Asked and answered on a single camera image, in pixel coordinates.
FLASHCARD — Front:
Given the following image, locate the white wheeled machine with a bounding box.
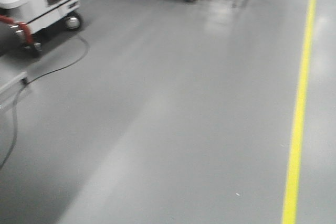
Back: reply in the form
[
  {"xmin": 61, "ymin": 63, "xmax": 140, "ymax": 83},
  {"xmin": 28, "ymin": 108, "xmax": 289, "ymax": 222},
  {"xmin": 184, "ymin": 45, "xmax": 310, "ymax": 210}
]
[{"xmin": 0, "ymin": 0, "xmax": 83, "ymax": 36}]

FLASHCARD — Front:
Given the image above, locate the black floor cable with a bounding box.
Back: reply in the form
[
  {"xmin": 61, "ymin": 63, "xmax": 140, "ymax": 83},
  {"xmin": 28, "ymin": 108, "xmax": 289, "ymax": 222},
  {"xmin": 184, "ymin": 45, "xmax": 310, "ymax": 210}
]
[{"xmin": 26, "ymin": 34, "xmax": 90, "ymax": 84}]

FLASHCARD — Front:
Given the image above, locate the red hose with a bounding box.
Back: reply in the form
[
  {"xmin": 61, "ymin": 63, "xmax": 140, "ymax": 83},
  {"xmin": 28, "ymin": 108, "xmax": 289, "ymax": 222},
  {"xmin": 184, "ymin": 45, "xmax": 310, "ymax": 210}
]
[{"xmin": 0, "ymin": 15, "xmax": 35, "ymax": 45}]

